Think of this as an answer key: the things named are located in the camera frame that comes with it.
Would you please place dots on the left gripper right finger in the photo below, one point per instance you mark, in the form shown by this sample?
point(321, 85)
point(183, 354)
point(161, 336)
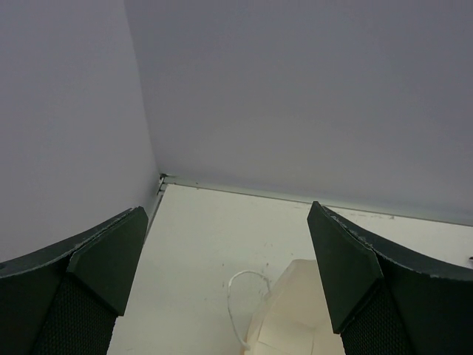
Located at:
point(384, 298)

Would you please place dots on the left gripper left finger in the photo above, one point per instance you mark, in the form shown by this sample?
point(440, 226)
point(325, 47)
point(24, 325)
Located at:
point(65, 298)

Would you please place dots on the brown paper bag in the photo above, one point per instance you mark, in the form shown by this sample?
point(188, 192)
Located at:
point(293, 316)

